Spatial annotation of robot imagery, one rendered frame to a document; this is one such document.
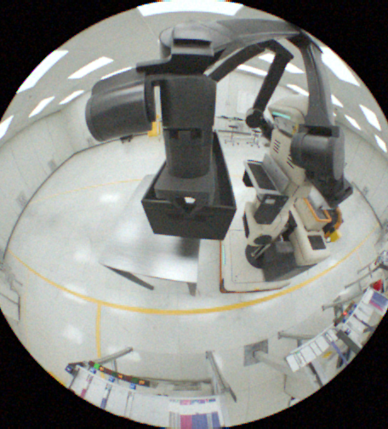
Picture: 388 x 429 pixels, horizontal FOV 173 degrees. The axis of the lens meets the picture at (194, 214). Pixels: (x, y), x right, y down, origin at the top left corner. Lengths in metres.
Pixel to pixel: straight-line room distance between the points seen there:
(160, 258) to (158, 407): 0.72
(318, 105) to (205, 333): 1.43
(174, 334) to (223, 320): 0.46
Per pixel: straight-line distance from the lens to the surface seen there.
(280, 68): 0.62
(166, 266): 0.50
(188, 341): 1.32
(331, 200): 0.37
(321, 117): 0.30
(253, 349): 1.47
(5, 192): 6.70
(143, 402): 0.77
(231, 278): 1.05
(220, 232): 0.27
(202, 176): 0.15
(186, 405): 0.73
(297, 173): 0.45
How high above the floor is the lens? 1.27
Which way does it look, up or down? 49 degrees down
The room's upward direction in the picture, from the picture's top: straight up
